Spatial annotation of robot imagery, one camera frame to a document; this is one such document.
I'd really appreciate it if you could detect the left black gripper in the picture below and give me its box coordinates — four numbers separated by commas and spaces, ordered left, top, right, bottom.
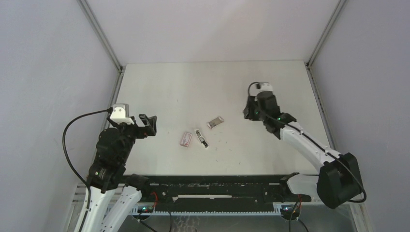
108, 113, 156, 162

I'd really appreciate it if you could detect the red white staple box sleeve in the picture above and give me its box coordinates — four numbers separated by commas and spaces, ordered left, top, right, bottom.
180, 132, 192, 147

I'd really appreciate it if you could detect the white stapler base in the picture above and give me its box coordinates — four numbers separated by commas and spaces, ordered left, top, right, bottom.
195, 129, 209, 148

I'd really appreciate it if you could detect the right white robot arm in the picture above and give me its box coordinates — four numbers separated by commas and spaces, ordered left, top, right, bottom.
243, 91, 367, 209

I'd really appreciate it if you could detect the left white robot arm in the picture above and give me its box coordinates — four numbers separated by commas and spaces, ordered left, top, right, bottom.
74, 114, 157, 232

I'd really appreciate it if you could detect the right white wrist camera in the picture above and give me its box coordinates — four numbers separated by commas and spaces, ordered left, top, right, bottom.
256, 82, 273, 94

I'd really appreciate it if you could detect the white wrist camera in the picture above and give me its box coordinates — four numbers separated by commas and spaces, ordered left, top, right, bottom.
108, 103, 135, 125
256, 82, 273, 94

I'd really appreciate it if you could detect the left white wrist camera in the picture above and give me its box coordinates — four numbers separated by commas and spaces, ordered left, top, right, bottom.
108, 103, 135, 125

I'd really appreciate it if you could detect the left black camera cable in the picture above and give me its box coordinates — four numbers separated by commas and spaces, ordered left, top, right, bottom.
62, 109, 113, 232

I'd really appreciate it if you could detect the black camera cable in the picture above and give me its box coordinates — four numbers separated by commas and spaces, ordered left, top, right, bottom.
62, 109, 113, 232
248, 82, 367, 203

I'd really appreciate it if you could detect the black front mounting rail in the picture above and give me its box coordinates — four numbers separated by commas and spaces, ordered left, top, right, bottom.
123, 174, 313, 214

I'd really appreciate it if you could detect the right black camera cable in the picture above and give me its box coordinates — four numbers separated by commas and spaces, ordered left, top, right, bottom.
248, 82, 367, 203

